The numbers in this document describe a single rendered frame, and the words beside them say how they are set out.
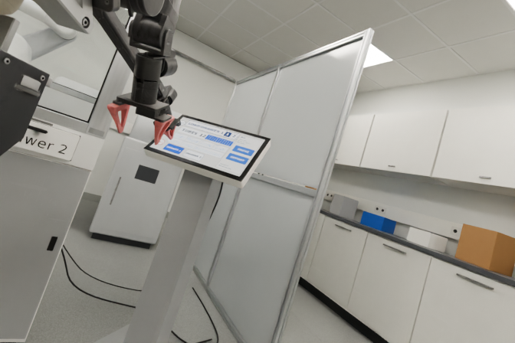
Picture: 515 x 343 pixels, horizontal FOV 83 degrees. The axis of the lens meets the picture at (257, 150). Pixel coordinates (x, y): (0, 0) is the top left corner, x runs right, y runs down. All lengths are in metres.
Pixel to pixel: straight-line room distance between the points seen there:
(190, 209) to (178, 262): 0.24
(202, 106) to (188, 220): 3.58
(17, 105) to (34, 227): 0.96
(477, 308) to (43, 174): 2.59
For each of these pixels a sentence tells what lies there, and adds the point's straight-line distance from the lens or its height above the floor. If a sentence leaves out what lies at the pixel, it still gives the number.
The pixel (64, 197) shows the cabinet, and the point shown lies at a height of 0.67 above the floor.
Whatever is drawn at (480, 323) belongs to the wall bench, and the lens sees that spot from 2.61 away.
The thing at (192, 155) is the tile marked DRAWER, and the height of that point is 1.00.
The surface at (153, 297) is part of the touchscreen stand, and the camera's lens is 1.56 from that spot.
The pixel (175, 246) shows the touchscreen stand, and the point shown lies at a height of 0.58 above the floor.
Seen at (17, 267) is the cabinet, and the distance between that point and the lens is 1.58.
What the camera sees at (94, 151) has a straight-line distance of 1.45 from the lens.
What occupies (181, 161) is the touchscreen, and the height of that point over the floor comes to 0.96.
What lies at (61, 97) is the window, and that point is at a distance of 1.47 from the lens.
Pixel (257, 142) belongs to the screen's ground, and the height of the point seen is 1.16.
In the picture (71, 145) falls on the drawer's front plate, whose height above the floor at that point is 0.88.
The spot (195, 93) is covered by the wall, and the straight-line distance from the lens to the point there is 4.86.
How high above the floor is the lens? 0.98
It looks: 6 degrees up
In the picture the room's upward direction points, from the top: 18 degrees clockwise
